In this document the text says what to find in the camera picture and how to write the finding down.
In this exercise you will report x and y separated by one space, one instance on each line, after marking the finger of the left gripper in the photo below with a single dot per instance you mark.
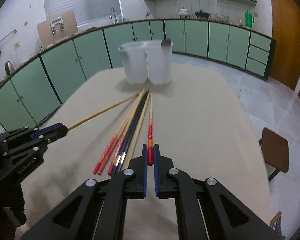
24 134
47 132

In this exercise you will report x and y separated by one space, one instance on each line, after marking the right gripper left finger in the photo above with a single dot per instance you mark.
96 209

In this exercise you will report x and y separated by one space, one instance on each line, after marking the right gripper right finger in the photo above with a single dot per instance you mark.
205 208

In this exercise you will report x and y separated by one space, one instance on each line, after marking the plain bamboo chopstick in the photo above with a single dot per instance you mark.
87 118

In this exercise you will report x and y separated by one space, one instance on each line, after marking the red orange patterned chopstick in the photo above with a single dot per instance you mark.
150 158

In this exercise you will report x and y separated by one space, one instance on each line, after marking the plain light wooden chopstick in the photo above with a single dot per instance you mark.
136 135

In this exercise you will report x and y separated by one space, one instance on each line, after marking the dark metal ladle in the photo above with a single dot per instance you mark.
166 42

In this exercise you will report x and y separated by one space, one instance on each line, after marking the green lower kitchen cabinets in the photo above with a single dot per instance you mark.
41 85

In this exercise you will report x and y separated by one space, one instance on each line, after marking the red tipped wooden chopstick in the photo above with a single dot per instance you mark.
109 148

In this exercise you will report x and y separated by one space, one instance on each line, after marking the steel electric kettle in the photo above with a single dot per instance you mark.
9 68

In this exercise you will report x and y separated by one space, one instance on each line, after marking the brown wooden stool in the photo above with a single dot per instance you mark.
275 150

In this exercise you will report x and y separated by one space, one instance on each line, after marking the brown cardboard board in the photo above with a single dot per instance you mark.
56 28

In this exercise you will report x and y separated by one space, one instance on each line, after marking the white plastic utensil holder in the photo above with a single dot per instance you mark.
146 61

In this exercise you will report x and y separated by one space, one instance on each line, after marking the chrome sink faucet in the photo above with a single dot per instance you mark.
113 15

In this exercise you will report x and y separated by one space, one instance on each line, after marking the white cooking pot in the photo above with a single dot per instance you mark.
184 13

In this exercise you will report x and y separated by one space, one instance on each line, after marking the green thermos flask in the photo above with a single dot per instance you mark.
249 19

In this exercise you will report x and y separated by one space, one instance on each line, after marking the black wok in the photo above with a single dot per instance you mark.
201 15

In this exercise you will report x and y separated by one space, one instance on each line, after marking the brown wooden door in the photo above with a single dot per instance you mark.
286 32

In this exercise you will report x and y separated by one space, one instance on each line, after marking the wall towel rail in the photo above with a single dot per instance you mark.
10 33

